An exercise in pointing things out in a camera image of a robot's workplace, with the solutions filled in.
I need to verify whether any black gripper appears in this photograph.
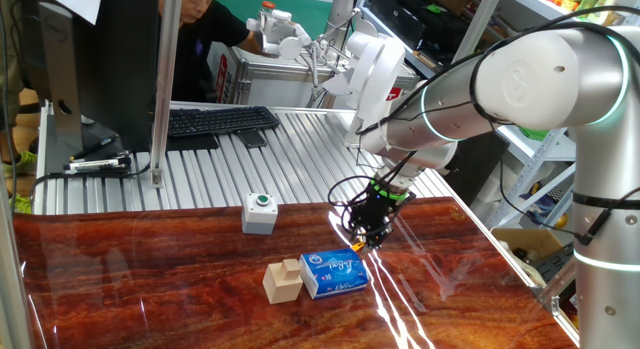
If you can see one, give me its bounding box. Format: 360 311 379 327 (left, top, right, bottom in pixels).
347 186 409 251

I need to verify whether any blue tissue pack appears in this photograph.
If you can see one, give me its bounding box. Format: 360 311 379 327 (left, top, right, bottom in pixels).
298 248 370 301

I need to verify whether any wooden block puzzle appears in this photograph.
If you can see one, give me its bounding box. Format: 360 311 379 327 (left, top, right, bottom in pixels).
261 258 305 306

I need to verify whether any grey box green button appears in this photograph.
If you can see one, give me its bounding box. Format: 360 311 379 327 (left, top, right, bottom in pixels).
241 192 280 236

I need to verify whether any black panel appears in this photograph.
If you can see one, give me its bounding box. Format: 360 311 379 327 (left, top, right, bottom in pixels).
439 131 510 206

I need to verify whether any black smartphone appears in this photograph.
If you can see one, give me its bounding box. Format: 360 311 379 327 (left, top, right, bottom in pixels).
235 128 269 150

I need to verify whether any open cardboard box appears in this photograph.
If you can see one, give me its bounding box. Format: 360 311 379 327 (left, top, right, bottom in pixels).
491 226 565 275

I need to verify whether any silver metal case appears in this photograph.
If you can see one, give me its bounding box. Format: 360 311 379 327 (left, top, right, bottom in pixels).
207 38 419 109

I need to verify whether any black keyboard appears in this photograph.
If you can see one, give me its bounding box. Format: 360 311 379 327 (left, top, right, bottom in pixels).
167 105 281 139

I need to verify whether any person in black shirt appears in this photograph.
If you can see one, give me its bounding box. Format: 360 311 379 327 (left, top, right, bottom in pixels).
158 0 266 104

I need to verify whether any white metal shelf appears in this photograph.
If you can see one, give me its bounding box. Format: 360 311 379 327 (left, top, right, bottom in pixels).
459 0 640 230

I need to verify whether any white marker pen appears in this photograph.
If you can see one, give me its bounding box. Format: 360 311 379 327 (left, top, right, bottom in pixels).
62 155 133 173

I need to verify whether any black pen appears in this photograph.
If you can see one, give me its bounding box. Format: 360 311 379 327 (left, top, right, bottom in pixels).
68 133 121 162

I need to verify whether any black computer monitor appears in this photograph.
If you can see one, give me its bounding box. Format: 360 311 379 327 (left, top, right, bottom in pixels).
19 0 161 155

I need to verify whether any white paper sheet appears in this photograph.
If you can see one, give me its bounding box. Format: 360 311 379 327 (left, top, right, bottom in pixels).
33 0 104 26

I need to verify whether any green flange ring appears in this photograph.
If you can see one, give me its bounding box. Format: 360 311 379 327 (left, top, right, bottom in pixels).
369 181 411 203

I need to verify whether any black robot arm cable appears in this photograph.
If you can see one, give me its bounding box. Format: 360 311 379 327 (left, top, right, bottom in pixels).
327 3 640 248

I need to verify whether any aluminium frame post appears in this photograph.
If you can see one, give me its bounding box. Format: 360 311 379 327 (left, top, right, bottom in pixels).
0 173 34 349
148 0 185 189

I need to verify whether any thin black desk cable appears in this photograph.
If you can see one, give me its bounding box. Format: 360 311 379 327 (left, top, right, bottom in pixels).
28 161 153 213

